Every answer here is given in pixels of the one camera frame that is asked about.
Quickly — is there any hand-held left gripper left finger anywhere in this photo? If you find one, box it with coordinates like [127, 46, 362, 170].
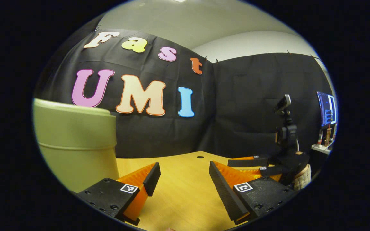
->
[76, 162, 161, 226]

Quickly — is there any white side table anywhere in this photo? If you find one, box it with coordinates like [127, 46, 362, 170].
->
[311, 144, 332, 157]

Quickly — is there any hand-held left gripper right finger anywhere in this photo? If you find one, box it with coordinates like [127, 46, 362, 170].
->
[209, 161, 296, 225]

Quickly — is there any computer monitor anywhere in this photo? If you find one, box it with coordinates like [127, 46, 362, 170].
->
[317, 91, 337, 127]

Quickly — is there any green desktop garbage bin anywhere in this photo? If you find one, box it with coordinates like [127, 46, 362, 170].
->
[33, 98, 120, 193]

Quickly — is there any wooden desktop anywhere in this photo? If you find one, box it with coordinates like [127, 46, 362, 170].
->
[116, 151, 285, 231]

